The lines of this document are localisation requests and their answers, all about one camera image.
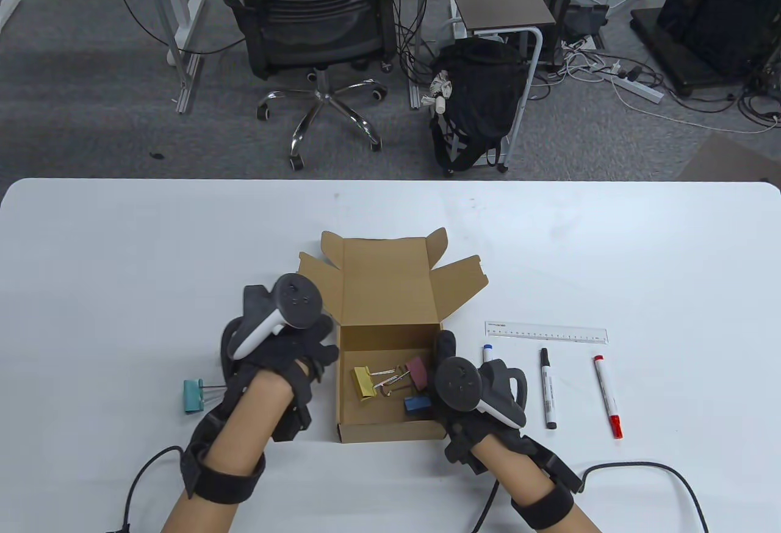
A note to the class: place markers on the black backpack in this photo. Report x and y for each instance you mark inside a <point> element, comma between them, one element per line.
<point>482,94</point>

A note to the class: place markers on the teal binder clip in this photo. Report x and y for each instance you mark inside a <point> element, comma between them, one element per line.
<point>192,396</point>

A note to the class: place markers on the red whiteboard marker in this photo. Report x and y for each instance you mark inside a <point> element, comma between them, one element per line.
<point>607,393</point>

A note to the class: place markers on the person's left hand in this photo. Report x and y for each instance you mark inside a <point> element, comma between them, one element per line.
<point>287,353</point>

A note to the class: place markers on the brown cardboard mailer box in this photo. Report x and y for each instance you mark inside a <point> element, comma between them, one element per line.
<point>390,277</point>

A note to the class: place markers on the flat brown cardboard sheet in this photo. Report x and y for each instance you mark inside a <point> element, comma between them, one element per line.
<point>732,161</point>

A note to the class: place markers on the black whiteboard marker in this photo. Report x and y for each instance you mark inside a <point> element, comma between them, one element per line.
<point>548,386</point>

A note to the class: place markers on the maroon binder clip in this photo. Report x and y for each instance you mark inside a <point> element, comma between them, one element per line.
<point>418,371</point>

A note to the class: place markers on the grey hand controller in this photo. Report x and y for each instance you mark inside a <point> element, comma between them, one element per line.
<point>457,383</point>
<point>293,301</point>

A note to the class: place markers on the grey right hand controller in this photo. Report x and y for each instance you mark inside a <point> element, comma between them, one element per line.
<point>457,383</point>

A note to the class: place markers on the person's right hand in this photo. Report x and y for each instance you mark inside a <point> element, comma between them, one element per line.
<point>464,438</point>

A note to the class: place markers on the white desk foot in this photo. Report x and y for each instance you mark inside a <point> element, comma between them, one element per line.
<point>7,11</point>

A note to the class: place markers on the blue whiteboard marker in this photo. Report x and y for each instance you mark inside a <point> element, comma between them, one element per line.
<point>488,355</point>

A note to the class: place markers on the white slim desk leg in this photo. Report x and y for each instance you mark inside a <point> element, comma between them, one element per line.
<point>422,8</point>

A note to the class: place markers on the black mesh office chair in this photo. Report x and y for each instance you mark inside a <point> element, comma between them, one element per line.
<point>317,14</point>

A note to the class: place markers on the clear plastic ruler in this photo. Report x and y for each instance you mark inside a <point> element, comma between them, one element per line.
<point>549,333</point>

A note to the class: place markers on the white power strip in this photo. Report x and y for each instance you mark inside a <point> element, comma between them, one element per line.
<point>637,89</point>

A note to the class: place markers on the grey left hand controller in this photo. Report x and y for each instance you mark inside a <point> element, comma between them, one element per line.
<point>293,301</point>

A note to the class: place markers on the yellow binder clip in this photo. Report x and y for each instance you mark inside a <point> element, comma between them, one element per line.
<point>363,382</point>

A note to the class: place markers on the white backpack charm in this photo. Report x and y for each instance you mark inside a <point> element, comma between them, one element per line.
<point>440,91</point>

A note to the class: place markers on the blue binder clip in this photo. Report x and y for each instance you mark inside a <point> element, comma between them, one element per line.
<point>416,406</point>

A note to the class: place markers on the person's left forearm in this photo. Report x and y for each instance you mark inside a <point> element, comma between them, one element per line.
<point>244,423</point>

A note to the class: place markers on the black monitor stand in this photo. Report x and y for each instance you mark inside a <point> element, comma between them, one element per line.
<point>714,8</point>

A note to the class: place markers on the white desk leg frame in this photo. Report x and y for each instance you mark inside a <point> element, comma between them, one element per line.
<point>177,27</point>

